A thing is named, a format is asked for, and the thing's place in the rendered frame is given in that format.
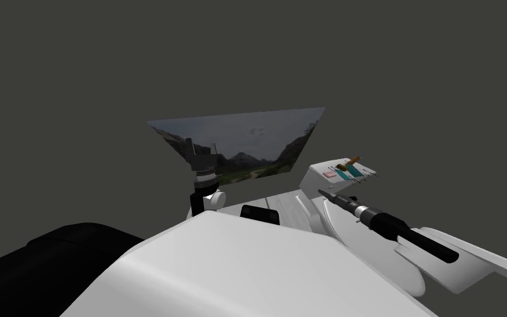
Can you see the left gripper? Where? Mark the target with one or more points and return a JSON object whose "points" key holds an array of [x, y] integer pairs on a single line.
{"points": [[204, 162]]}

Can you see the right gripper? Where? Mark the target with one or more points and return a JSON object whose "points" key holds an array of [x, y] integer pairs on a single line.
{"points": [[343, 202]]}

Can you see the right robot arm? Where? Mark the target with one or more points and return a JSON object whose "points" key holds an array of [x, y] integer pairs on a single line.
{"points": [[412, 235]]}

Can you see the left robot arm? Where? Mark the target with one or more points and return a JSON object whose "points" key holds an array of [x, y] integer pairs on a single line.
{"points": [[38, 273]]}

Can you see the teal flat box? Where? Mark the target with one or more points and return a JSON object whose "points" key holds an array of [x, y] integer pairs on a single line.
{"points": [[355, 171], [343, 175]]}

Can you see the pink soap bar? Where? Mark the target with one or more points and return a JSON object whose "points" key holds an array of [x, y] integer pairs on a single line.
{"points": [[329, 174]]}

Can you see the landscape picture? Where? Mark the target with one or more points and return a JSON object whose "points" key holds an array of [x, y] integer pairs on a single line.
{"points": [[253, 141]]}

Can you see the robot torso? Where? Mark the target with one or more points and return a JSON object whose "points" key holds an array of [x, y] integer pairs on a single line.
{"points": [[236, 268]]}

